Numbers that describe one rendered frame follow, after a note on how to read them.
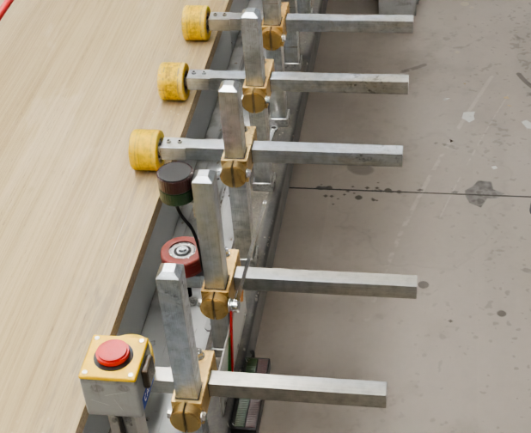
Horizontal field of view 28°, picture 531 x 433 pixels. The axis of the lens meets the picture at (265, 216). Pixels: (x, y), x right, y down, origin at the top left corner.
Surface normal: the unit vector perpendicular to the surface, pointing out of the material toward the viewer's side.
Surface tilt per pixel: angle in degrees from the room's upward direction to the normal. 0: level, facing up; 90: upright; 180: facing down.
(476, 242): 0
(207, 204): 90
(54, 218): 0
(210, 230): 90
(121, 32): 0
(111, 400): 90
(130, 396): 90
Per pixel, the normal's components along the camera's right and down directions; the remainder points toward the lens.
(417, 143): -0.07, -0.77
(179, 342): -0.14, 0.63
